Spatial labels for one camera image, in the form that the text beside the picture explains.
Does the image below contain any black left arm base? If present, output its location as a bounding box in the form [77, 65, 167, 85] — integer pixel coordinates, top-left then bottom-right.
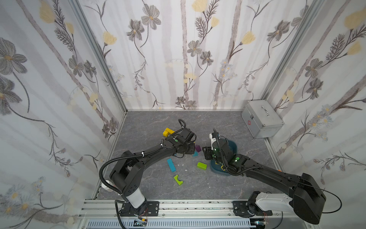
[118, 201, 160, 217]

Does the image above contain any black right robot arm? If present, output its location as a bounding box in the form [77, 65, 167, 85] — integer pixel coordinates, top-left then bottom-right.
[202, 139, 326, 224]

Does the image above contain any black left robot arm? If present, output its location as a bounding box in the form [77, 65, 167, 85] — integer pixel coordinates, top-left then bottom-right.
[109, 128, 196, 209]

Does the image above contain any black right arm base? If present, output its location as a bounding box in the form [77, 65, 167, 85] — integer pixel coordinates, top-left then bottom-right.
[233, 191, 273, 218]

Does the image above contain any purple triangular block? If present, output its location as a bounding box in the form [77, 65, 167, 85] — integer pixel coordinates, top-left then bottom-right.
[195, 145, 202, 152]

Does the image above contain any teal plastic bin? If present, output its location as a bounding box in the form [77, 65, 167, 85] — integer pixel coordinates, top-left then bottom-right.
[210, 140, 237, 176]

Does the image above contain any green rectangular block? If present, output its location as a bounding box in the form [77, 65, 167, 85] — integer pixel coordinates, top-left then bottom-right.
[197, 162, 207, 170]

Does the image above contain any large teal flat block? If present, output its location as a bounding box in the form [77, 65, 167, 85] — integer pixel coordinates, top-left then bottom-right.
[167, 158, 176, 173]

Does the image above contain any long yellow block far left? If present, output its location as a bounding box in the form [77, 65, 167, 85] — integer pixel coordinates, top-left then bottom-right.
[165, 128, 175, 135]

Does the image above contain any yellow chunky block far left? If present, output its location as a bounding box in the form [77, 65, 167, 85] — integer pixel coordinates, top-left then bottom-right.
[163, 131, 170, 137]

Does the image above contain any green arch block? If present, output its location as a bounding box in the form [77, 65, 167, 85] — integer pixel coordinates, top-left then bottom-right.
[174, 175, 183, 186]

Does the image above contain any silver aluminium first aid case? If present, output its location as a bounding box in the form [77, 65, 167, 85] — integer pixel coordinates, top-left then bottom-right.
[241, 100, 284, 139]

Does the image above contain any white bottle left side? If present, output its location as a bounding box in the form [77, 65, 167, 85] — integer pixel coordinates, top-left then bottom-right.
[101, 180, 115, 192]

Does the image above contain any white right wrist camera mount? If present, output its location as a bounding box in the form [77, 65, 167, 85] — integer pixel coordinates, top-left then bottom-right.
[209, 133, 216, 147]

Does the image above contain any black corrugated cable conduit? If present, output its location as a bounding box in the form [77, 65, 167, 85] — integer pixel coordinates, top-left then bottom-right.
[98, 143, 164, 195]

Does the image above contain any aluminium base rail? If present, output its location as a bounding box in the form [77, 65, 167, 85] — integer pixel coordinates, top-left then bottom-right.
[75, 200, 319, 229]

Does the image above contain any white cable tray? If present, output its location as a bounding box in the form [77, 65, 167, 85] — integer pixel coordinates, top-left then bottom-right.
[85, 219, 256, 229]

